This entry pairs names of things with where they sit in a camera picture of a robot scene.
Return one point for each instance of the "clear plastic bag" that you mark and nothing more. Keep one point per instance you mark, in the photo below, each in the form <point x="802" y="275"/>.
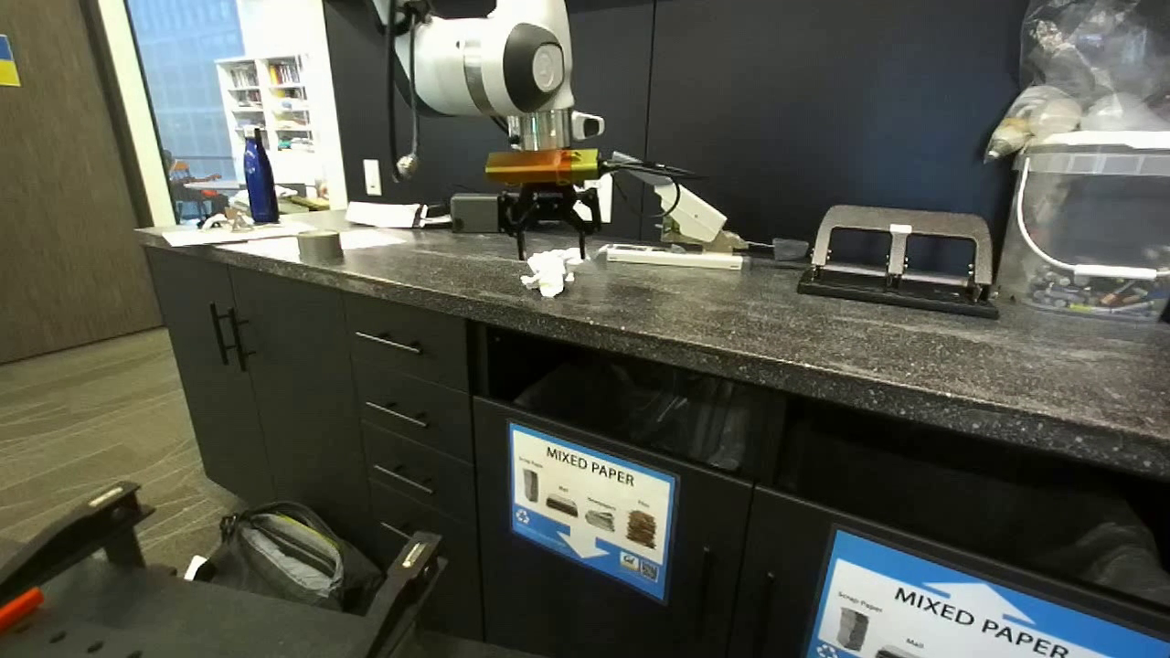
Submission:
<point x="1086" y="66"/>

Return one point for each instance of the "white marker pen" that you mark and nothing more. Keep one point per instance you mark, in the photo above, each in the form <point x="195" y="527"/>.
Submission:
<point x="669" y="259"/>

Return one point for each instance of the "small paper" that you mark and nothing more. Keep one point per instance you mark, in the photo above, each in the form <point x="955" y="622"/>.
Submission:
<point x="550" y="272"/>

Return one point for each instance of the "mixed paper bin sign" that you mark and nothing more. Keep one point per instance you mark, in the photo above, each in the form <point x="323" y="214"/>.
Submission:
<point x="882" y="602"/>
<point x="588" y="505"/>

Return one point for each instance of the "black cabinet doors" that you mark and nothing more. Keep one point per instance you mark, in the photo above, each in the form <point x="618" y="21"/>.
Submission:
<point x="269" y="383"/>

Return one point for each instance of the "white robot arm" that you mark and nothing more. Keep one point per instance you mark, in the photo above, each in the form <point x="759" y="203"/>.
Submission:
<point x="510" y="65"/>

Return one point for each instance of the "clear plastic container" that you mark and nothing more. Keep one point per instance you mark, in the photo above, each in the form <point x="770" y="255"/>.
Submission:
<point x="1089" y="226"/>

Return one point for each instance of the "white bookshelf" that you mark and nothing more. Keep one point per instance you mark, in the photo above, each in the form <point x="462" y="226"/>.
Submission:
<point x="270" y="98"/>

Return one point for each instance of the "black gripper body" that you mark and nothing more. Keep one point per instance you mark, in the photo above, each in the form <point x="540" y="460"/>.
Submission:
<point x="555" y="203"/>

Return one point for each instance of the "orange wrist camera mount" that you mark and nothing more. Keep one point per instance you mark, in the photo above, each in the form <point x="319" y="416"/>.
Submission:
<point x="542" y="167"/>

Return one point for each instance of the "grey black backpack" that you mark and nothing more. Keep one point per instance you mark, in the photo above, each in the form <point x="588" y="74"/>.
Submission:
<point x="286" y="549"/>

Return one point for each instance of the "left mixed paper bin sign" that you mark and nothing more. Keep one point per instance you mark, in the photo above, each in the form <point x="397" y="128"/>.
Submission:
<point x="588" y="505"/>

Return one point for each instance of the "right mixed paper bin sign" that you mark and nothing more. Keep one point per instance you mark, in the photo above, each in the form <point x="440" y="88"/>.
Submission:
<point x="882" y="602"/>

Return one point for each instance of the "white power strip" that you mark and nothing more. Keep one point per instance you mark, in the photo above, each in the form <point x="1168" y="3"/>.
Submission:
<point x="386" y="217"/>

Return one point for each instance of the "black drawer stack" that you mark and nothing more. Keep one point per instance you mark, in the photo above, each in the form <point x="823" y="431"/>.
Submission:
<point x="414" y="405"/>

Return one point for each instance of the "white light switch plate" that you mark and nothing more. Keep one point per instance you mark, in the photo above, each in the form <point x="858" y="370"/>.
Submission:
<point x="371" y="178"/>

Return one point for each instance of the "blue water bottle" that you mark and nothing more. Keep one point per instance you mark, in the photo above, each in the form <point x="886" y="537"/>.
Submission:
<point x="260" y="181"/>

